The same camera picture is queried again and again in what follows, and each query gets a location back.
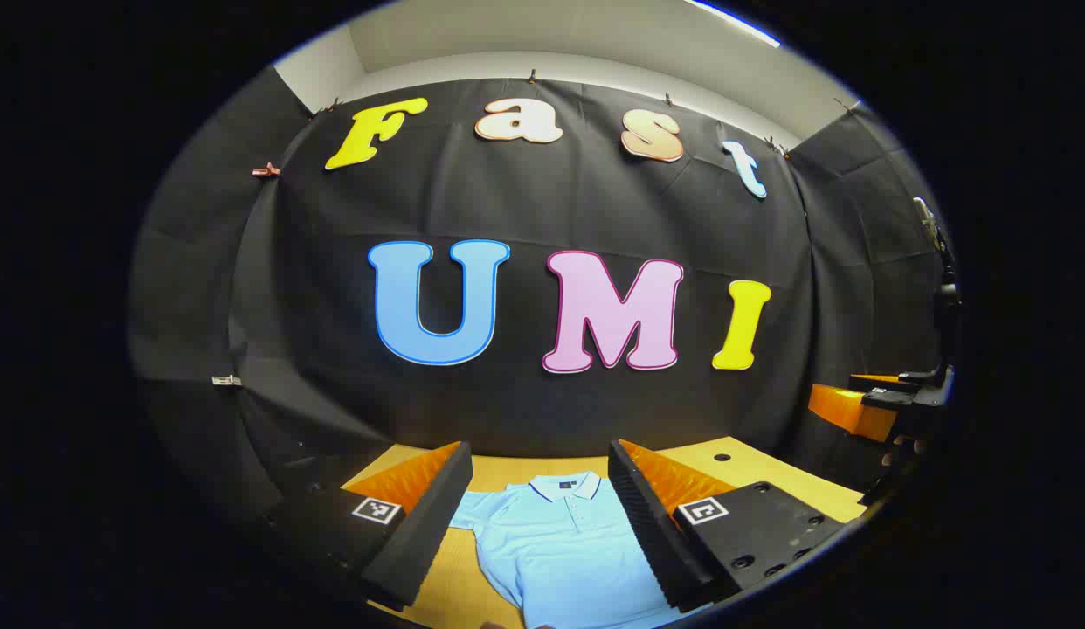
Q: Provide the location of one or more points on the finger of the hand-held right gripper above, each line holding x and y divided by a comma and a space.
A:
844, 409
909, 381

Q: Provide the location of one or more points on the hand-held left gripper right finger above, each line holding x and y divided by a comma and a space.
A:
647, 533

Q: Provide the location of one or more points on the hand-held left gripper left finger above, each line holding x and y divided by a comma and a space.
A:
420, 542

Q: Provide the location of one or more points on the light blue T-shirt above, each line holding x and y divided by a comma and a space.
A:
560, 559

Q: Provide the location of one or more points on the white spring clip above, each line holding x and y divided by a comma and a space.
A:
226, 380

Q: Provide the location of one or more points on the black backdrop cloth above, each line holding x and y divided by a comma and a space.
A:
525, 210

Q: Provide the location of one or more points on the copper spring clip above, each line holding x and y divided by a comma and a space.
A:
265, 169

